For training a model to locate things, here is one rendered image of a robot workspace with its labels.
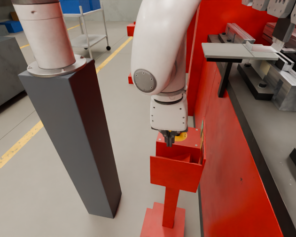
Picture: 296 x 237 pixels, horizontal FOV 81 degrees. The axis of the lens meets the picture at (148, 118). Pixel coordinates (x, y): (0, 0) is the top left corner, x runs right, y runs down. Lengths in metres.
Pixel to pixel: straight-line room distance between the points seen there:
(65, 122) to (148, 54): 0.50
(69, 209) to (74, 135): 0.80
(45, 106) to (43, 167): 1.11
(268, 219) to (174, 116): 0.32
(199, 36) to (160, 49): 1.42
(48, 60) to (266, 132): 0.69
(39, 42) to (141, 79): 0.39
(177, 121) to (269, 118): 0.33
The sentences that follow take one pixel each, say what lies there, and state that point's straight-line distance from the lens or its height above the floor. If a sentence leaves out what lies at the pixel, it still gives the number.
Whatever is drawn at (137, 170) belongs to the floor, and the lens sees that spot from 1.50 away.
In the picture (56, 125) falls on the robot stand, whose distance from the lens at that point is 0.75.
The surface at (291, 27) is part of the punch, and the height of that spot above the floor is 1.09.
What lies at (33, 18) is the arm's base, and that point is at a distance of 0.62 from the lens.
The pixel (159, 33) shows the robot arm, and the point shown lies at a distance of 0.28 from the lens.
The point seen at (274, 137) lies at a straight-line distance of 0.61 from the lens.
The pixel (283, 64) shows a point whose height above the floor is 0.99.
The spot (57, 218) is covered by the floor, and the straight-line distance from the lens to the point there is 1.46.
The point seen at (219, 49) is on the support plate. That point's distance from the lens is 0.83.
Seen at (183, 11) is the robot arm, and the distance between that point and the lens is 0.29.
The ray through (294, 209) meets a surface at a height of 0.88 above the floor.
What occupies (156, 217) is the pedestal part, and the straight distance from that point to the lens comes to 1.19.
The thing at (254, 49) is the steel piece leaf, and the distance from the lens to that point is 0.89.
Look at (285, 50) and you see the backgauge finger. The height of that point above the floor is 1.00.
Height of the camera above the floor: 1.22
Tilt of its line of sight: 38 degrees down
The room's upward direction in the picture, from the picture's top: 1 degrees counter-clockwise
